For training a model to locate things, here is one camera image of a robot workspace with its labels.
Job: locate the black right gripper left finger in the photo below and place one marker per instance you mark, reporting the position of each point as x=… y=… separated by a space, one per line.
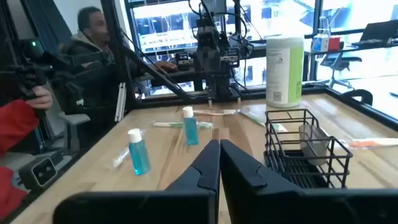
x=192 y=199

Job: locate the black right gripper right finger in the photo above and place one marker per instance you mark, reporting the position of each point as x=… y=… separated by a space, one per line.
x=255 y=199

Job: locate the green white toothbrush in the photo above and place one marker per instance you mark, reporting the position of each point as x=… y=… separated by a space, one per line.
x=182 y=124
x=256 y=119

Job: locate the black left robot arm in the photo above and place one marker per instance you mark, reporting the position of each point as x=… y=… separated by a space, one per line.
x=222 y=88

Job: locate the person's hand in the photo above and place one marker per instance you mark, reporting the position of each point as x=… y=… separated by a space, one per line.
x=42 y=98
x=166 y=66

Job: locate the white green wipes canister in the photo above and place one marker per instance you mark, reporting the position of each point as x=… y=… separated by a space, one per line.
x=284 y=71

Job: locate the blue red box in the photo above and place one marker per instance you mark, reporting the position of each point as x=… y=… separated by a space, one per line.
x=326 y=43

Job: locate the black office chair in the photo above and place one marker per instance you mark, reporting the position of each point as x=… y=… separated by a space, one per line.
x=339 y=60

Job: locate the person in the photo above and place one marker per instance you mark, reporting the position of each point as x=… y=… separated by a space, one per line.
x=15 y=124
x=90 y=28

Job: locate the grey chair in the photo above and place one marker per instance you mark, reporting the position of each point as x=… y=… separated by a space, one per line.
x=76 y=119

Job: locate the black laptop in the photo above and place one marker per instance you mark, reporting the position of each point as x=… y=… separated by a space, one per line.
x=379 y=31

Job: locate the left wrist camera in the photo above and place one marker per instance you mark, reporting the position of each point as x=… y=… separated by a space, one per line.
x=206 y=37

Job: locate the silver aluminium frame post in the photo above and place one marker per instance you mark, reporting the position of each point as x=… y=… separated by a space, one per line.
x=120 y=102

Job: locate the grey table-level camera box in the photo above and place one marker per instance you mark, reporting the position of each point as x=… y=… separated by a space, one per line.
x=40 y=171

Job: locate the black handheld camera rig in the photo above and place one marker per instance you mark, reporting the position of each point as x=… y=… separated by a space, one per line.
x=31 y=74

